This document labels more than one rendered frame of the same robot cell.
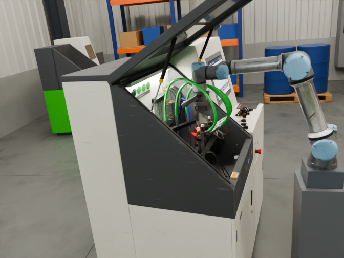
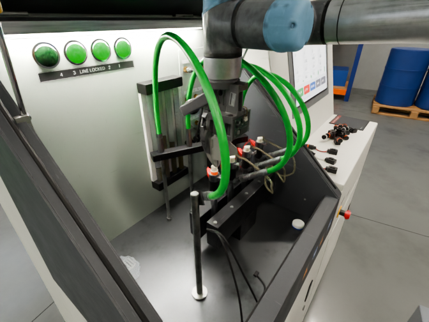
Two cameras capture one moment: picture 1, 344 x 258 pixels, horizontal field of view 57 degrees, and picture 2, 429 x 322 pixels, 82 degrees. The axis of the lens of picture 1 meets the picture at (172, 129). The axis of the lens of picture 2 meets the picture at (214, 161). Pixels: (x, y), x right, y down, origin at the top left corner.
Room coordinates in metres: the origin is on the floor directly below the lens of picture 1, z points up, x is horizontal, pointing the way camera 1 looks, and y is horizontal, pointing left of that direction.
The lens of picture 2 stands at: (1.20, -0.29, 1.45)
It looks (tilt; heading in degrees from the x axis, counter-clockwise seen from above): 30 degrees down; 15
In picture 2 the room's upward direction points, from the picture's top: straight up
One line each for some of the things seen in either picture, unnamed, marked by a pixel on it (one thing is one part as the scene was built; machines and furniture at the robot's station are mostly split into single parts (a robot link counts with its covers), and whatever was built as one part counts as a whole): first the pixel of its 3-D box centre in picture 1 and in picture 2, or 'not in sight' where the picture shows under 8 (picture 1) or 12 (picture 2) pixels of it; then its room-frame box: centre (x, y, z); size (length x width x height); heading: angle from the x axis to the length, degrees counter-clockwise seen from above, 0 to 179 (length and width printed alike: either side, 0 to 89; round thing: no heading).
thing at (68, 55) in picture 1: (81, 82); not in sight; (5.78, 1.56, 0.77); 1.30 x 0.85 x 1.55; 175
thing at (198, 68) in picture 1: (199, 72); (224, 23); (1.70, -0.17, 1.44); 0.09 x 0.08 x 0.11; 65
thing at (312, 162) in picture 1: (322, 155); not in sight; (1.56, -0.80, 0.95); 0.15 x 0.15 x 0.10
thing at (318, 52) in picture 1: (295, 72); (422, 82); (6.21, -2.53, 0.51); 1.20 x 0.85 x 1.02; 75
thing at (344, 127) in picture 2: (244, 110); (340, 131); (2.34, -0.57, 1.01); 0.23 x 0.11 x 0.06; 158
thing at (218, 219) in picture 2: (206, 153); (236, 207); (1.82, -0.20, 0.91); 0.34 x 0.10 x 0.15; 158
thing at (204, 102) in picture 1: (201, 101); (225, 108); (1.70, -0.18, 1.28); 0.09 x 0.08 x 0.12; 68
